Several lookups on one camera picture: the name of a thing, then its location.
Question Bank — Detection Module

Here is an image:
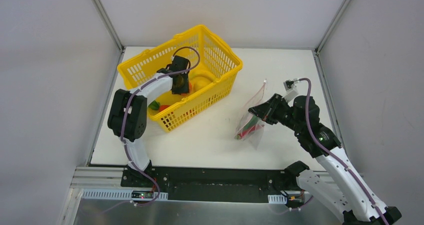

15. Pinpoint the yellow lemon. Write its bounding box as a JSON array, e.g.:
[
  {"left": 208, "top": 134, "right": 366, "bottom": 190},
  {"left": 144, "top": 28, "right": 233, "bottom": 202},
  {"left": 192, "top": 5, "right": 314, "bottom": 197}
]
[{"left": 191, "top": 76, "right": 212, "bottom": 92}]

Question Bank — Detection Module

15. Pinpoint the dark green cucumber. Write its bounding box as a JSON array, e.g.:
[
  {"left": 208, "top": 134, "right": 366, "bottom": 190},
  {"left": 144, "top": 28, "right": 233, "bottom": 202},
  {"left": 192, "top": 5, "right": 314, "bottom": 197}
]
[{"left": 244, "top": 115, "right": 261, "bottom": 129}]

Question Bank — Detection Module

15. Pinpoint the clear zip top bag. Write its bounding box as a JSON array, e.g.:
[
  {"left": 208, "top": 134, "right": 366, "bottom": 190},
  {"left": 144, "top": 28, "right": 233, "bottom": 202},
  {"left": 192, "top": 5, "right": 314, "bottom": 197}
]
[{"left": 234, "top": 79, "right": 267, "bottom": 150}]

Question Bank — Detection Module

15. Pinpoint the orange tangerine with leaf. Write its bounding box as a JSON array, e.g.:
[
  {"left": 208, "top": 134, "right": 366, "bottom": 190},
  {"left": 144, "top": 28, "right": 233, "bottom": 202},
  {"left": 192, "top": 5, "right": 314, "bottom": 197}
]
[{"left": 148, "top": 100, "right": 161, "bottom": 111}]

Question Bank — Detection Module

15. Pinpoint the red chili pepper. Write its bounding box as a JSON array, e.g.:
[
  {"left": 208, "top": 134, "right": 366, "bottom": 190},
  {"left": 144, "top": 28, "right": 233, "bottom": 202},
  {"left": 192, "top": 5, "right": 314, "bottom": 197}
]
[{"left": 234, "top": 124, "right": 264, "bottom": 140}]

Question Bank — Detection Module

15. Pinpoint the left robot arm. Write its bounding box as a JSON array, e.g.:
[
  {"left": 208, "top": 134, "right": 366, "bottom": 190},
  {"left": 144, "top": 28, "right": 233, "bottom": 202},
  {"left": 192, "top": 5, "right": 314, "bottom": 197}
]
[{"left": 107, "top": 55, "right": 191, "bottom": 188}]

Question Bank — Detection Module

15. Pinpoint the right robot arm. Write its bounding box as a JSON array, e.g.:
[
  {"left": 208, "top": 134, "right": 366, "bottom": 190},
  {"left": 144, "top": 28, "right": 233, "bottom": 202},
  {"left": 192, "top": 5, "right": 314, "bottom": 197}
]
[{"left": 248, "top": 93, "right": 402, "bottom": 225}]

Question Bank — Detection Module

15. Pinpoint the yellow plastic basket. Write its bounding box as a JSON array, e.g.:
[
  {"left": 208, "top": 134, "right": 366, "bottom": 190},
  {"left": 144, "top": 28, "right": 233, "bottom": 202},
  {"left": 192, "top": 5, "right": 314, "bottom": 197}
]
[{"left": 117, "top": 24, "right": 243, "bottom": 132}]

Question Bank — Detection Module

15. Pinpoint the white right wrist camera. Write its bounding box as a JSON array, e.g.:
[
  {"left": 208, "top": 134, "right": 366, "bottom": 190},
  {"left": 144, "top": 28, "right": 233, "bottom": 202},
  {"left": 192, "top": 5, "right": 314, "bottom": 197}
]
[{"left": 283, "top": 80, "right": 299, "bottom": 103}]

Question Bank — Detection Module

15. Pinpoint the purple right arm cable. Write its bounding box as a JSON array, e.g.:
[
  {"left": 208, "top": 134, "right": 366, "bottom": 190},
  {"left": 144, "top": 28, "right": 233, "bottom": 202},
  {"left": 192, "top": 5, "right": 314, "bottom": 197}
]
[{"left": 298, "top": 78, "right": 390, "bottom": 225}]

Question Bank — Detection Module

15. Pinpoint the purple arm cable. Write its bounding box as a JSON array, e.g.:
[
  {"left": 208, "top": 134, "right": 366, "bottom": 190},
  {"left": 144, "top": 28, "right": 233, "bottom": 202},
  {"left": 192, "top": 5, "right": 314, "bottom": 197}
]
[
  {"left": 119, "top": 46, "right": 202, "bottom": 208},
  {"left": 298, "top": 78, "right": 390, "bottom": 225}
]

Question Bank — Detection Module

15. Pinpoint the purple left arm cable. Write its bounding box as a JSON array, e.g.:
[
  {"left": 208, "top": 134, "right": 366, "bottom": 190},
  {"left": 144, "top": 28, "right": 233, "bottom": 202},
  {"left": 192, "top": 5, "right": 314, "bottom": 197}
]
[{"left": 119, "top": 46, "right": 202, "bottom": 208}]

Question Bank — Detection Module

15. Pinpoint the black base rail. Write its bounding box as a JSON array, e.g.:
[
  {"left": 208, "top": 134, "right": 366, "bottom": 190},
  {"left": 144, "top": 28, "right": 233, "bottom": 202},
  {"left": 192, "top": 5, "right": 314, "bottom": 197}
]
[{"left": 120, "top": 165, "right": 307, "bottom": 206}]

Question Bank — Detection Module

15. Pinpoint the white slotted cable duct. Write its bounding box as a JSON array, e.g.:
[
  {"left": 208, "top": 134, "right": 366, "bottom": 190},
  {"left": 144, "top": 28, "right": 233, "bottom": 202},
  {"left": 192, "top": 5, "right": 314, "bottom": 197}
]
[{"left": 81, "top": 188, "right": 169, "bottom": 202}]

